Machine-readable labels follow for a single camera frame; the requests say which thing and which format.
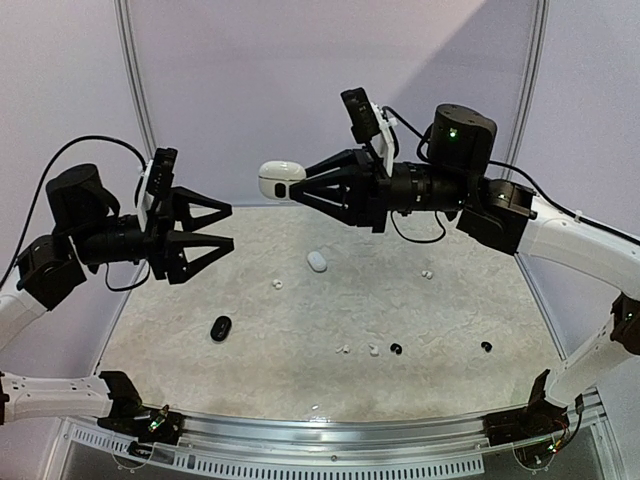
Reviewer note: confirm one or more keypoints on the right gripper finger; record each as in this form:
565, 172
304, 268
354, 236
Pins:
342, 163
333, 194

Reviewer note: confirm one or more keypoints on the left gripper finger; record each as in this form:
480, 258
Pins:
195, 211
189, 253

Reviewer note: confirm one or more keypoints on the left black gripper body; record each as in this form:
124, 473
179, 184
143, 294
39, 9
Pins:
156, 238

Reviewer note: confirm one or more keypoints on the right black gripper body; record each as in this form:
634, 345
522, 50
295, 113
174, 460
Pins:
364, 187

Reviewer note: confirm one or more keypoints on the white earbud charging case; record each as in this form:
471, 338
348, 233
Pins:
275, 178

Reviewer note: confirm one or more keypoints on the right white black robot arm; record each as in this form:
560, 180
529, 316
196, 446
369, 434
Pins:
449, 176

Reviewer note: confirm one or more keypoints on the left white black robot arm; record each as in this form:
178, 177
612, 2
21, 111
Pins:
91, 233

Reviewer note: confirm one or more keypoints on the small white oval case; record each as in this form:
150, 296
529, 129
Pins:
317, 262

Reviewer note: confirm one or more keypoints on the black oval charging case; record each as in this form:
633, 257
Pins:
220, 329

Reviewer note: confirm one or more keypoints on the black earbud centre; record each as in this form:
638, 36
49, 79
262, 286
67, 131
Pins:
396, 348

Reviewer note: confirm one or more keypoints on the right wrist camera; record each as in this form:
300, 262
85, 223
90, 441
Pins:
371, 127

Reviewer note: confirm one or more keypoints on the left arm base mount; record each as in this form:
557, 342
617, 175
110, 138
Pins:
129, 416

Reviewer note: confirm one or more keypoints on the left aluminium frame post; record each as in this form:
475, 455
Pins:
124, 21

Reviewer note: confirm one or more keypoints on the aluminium frame post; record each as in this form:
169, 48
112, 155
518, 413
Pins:
124, 21
534, 52

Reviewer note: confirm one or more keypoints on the right aluminium frame post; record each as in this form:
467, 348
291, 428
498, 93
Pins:
534, 52

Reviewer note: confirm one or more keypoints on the aluminium front rail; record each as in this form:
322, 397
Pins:
456, 447

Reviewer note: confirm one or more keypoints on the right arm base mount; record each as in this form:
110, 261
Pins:
545, 412

